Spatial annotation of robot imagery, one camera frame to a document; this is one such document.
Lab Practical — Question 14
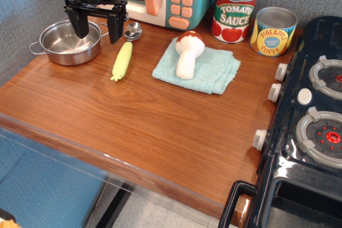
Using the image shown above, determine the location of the light blue folded cloth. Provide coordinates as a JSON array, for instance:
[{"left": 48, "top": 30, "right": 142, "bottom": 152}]
[{"left": 152, "top": 38, "right": 241, "bottom": 95}]

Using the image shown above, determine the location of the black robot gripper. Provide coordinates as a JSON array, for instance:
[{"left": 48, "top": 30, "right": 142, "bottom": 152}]
[{"left": 64, "top": 0, "right": 129, "bottom": 44}]

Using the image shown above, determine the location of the tomato sauce can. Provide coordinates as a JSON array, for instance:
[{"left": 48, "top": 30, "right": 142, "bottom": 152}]
[{"left": 211, "top": 0, "right": 257, "bottom": 43}]

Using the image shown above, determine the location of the small steel pot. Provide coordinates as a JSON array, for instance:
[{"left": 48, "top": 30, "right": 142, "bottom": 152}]
[{"left": 29, "top": 20, "right": 108, "bottom": 66}]

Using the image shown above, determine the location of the plush white mushroom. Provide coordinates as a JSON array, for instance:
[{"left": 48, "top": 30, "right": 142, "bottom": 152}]
[{"left": 175, "top": 31, "right": 205, "bottom": 80}]

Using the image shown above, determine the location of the black toy stove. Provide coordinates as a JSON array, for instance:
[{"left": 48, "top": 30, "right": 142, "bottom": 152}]
[{"left": 219, "top": 16, "right": 341, "bottom": 227}]

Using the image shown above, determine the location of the pineapple slices can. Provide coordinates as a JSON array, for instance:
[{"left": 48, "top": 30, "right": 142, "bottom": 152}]
[{"left": 250, "top": 6, "right": 298, "bottom": 57}]

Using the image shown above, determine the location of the spoon with yellow-green handle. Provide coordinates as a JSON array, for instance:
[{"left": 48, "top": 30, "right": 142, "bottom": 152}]
[{"left": 110, "top": 22, "right": 142, "bottom": 81}]

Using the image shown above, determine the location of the orange object at corner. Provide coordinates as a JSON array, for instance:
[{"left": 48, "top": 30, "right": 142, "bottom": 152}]
[{"left": 0, "top": 209, "right": 21, "bottom": 228}]

